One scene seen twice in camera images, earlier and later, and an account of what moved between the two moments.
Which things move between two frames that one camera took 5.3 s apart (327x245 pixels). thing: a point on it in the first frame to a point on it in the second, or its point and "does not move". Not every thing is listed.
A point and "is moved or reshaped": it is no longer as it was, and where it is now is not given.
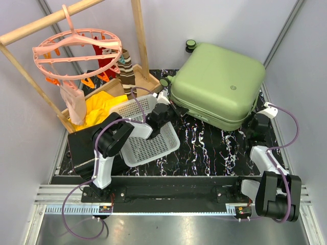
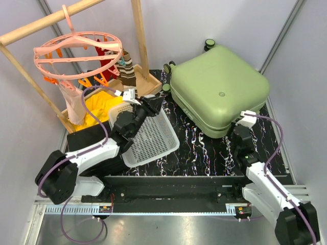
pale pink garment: [74, 98] does not move
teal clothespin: [122, 60] does not move
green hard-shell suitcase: [219, 87] is moved or reshaped
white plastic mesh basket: [136, 151] does not move
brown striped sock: [127, 75] does not move
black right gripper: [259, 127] to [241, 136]
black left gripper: [177, 110] to [154, 105]
